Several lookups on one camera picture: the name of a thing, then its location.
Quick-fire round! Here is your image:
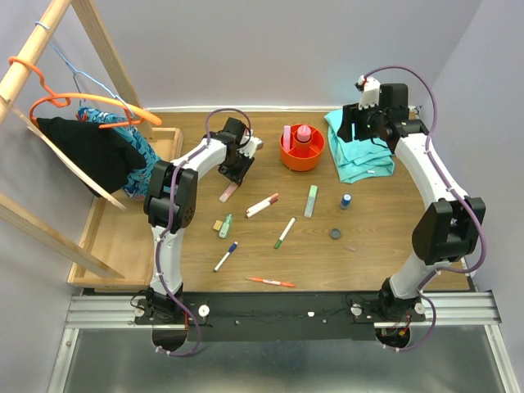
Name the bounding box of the wooden tray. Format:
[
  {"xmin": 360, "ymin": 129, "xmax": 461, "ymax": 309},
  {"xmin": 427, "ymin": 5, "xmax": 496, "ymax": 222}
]
[{"xmin": 66, "ymin": 126, "xmax": 183, "ymax": 287}]

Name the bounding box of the blue cap white marker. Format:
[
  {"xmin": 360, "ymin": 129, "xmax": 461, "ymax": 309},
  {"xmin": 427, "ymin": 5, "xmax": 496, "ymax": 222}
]
[{"xmin": 213, "ymin": 242, "xmax": 238, "ymax": 273}]

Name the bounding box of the orange cap highlighter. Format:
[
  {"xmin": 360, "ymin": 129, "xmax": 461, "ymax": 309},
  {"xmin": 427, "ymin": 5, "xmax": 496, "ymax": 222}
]
[{"xmin": 219, "ymin": 182, "xmax": 238, "ymax": 203}]

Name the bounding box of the blue wire hanger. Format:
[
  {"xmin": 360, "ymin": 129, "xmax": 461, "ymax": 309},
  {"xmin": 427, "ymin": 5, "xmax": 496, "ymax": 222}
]
[{"xmin": 34, "ymin": 20, "xmax": 140, "ymax": 124}]

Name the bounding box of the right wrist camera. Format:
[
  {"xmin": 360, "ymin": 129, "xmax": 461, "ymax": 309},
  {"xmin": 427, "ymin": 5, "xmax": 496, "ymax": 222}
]
[{"xmin": 355, "ymin": 75, "xmax": 381, "ymax": 111}]

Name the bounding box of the blue patterned garment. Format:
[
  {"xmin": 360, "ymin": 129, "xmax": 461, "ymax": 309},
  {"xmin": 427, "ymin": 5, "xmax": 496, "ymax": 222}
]
[{"xmin": 77, "ymin": 106, "xmax": 160, "ymax": 201}]

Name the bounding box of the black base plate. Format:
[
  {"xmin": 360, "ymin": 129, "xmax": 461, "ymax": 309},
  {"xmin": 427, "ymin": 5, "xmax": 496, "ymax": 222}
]
[{"xmin": 130, "ymin": 289, "xmax": 426, "ymax": 350}]

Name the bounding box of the grey round cap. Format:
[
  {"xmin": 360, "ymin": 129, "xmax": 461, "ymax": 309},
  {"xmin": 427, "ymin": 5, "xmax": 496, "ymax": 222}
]
[{"xmin": 329, "ymin": 228, "xmax": 341, "ymax": 240}]

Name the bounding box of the green highlighter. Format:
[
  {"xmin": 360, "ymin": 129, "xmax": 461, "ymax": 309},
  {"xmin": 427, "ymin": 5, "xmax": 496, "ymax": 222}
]
[{"xmin": 304, "ymin": 184, "xmax": 318, "ymax": 219}]

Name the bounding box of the orange divided round container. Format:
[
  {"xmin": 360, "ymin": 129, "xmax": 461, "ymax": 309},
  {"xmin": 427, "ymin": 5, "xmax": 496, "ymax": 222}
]
[{"xmin": 280, "ymin": 124, "xmax": 326, "ymax": 172}]

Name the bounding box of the wooden clothes rack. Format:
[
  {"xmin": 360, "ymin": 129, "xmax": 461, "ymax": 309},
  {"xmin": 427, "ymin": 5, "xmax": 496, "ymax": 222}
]
[{"xmin": 1, "ymin": 1, "xmax": 162, "ymax": 278}]

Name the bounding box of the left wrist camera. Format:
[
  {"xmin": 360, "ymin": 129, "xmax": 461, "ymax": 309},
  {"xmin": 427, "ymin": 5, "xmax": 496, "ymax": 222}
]
[{"xmin": 239, "ymin": 137, "xmax": 264, "ymax": 158}]

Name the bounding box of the pink cap white marker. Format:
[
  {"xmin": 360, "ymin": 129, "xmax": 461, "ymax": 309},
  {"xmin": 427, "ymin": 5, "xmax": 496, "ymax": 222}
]
[{"xmin": 246, "ymin": 192, "xmax": 279, "ymax": 213}]

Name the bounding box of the black garment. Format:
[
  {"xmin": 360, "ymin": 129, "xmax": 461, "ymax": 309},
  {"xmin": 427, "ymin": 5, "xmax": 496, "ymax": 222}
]
[{"xmin": 37, "ymin": 117, "xmax": 146, "ymax": 193}]

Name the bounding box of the purple cable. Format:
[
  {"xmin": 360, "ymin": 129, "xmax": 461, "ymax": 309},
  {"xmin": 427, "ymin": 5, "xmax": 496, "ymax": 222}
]
[
  {"xmin": 359, "ymin": 65, "xmax": 490, "ymax": 354},
  {"xmin": 152, "ymin": 107, "xmax": 251, "ymax": 358}
]

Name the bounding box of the aluminium rail frame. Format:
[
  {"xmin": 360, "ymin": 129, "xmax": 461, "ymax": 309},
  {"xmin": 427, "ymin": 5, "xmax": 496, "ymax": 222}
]
[{"xmin": 47, "ymin": 291, "xmax": 521, "ymax": 392}]

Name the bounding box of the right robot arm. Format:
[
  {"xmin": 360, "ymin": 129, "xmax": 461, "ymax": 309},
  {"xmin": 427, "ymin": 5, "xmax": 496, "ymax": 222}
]
[{"xmin": 337, "ymin": 76, "xmax": 486, "ymax": 321}]

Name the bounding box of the teal folded cloth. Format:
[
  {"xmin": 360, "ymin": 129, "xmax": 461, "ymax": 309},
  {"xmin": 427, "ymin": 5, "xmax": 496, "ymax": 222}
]
[{"xmin": 324, "ymin": 109, "xmax": 395, "ymax": 184}]

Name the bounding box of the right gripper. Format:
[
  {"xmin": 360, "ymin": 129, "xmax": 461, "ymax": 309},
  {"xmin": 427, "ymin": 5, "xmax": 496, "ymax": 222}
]
[{"xmin": 336, "ymin": 98, "xmax": 386, "ymax": 142}]

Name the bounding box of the small green correction bottle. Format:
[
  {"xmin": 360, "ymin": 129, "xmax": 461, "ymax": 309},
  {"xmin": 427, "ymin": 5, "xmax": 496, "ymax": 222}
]
[{"xmin": 219, "ymin": 214, "xmax": 233, "ymax": 238}]

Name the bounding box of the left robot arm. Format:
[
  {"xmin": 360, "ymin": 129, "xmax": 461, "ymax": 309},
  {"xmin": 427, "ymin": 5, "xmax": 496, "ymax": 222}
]
[{"xmin": 137, "ymin": 117, "xmax": 262, "ymax": 323}]

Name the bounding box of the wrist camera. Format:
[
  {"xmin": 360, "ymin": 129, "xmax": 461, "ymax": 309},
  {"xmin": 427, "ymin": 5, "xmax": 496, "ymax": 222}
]
[
  {"xmin": 355, "ymin": 75, "xmax": 381, "ymax": 111},
  {"xmin": 239, "ymin": 137, "xmax": 264, "ymax": 158}
]

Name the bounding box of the green cap white marker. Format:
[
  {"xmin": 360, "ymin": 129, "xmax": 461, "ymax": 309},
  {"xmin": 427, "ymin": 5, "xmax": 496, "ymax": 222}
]
[{"xmin": 273, "ymin": 217, "xmax": 296, "ymax": 249}]

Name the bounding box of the orange pen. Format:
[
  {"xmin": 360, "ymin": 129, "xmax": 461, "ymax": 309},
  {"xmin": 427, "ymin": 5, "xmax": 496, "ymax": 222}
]
[{"xmin": 245, "ymin": 277, "xmax": 296, "ymax": 288}]

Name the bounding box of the dark red cap marker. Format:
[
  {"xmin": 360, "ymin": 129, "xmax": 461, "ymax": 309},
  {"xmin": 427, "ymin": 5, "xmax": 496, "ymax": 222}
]
[{"xmin": 246, "ymin": 199, "xmax": 278, "ymax": 218}]

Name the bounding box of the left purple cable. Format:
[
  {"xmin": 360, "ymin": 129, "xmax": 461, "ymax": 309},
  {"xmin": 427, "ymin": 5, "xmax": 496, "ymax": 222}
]
[{"xmin": 152, "ymin": 107, "xmax": 251, "ymax": 358}]

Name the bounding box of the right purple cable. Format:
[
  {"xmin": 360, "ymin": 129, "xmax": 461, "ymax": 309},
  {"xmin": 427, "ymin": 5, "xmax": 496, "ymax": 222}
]
[{"xmin": 359, "ymin": 65, "xmax": 490, "ymax": 354}]

